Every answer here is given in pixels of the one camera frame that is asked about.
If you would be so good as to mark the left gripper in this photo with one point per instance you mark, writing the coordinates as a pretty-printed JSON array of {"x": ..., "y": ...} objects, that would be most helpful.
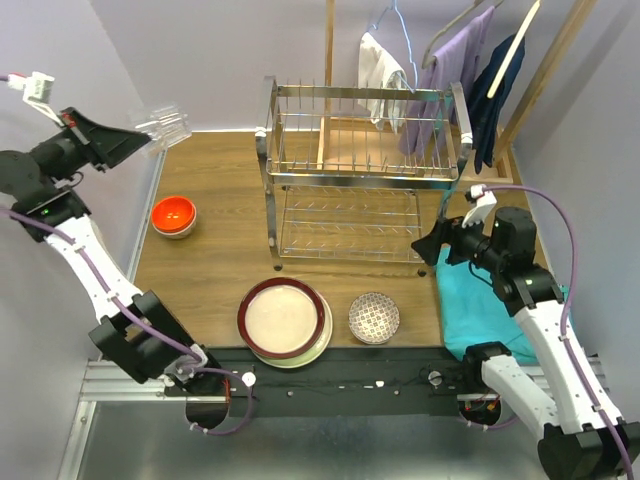
[{"x": 83, "y": 141}]

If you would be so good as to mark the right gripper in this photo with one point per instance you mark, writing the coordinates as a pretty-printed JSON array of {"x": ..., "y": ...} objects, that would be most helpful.
[{"x": 429, "y": 246}]

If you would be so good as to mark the clear plastic cup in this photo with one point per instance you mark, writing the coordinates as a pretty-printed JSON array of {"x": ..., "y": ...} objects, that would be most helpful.
[{"x": 167, "y": 125}]

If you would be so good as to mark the metal two-tier dish rack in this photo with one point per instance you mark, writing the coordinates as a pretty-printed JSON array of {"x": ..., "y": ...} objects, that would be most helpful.
[{"x": 337, "y": 188}]

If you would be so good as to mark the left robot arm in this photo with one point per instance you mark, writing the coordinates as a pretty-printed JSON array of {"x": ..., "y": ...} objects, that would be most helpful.
[{"x": 135, "y": 329}]

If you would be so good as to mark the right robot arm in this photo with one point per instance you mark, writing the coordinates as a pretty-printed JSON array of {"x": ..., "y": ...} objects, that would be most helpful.
[{"x": 580, "y": 433}]

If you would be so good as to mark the wooden clothes rack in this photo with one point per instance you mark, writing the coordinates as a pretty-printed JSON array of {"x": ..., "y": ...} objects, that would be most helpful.
[{"x": 503, "y": 154}]

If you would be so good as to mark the teal cloth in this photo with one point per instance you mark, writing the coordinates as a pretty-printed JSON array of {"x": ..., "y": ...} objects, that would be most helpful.
[{"x": 472, "y": 314}]

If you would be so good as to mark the patterned small bowl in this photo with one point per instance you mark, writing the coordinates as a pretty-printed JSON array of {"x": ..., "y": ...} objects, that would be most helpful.
[{"x": 373, "y": 318}]

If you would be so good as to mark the orange bowl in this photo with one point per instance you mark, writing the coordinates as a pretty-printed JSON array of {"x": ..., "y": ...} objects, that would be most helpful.
[{"x": 174, "y": 217}]

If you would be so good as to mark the pale green plate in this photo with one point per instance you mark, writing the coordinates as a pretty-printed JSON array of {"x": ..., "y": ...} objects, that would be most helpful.
[{"x": 313, "y": 352}]

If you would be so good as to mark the navy blue garment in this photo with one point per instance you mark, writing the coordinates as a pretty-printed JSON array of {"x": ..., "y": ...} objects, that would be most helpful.
[{"x": 484, "y": 113}]

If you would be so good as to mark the red rimmed white plate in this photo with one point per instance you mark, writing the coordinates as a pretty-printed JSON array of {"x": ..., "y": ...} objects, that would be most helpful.
[{"x": 281, "y": 318}]

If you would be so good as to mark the white cloth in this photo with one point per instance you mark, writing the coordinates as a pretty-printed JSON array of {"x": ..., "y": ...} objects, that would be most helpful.
[{"x": 378, "y": 69}]

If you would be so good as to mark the wooden hanger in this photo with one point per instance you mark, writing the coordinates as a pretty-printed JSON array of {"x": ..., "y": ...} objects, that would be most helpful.
[{"x": 510, "y": 53}]

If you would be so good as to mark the lavender towel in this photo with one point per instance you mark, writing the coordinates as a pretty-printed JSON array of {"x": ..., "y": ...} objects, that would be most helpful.
[{"x": 455, "y": 61}]

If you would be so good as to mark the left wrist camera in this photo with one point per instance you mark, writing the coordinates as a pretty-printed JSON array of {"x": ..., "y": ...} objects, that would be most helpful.
[{"x": 36, "y": 92}]

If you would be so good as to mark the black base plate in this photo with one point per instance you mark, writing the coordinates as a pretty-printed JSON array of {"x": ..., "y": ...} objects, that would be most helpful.
[{"x": 365, "y": 381}]

